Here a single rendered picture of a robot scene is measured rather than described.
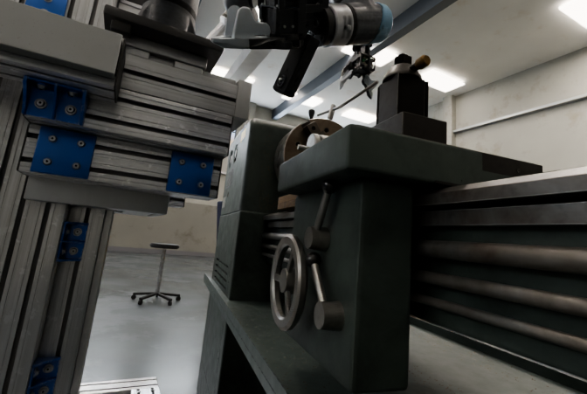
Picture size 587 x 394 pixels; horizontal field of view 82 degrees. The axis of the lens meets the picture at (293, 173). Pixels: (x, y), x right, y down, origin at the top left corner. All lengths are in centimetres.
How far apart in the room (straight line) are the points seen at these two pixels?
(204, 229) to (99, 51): 1060
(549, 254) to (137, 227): 1072
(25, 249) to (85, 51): 46
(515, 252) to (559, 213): 5
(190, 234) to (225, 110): 1036
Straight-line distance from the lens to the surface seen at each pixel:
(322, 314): 47
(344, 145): 43
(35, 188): 85
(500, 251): 42
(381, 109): 75
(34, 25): 66
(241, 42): 56
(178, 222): 1100
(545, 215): 40
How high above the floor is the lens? 77
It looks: 11 degrees up
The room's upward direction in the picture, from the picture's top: 5 degrees clockwise
